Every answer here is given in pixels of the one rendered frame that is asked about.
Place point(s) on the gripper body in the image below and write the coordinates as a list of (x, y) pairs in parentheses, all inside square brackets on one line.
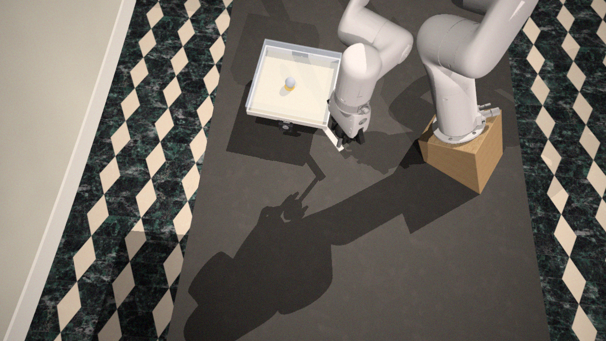
[(349, 122)]

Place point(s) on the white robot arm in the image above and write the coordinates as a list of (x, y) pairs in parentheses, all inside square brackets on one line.
[(454, 51)]

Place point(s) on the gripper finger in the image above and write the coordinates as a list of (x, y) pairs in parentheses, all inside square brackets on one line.
[(359, 138), (334, 123)]

